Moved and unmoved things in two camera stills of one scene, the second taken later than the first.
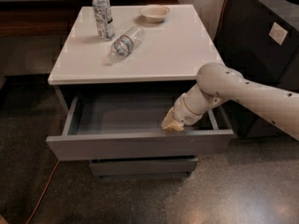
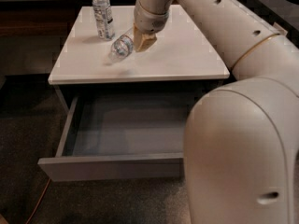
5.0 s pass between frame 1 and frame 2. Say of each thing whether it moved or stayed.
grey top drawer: moved
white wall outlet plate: stayed
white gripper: moved
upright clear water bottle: stayed
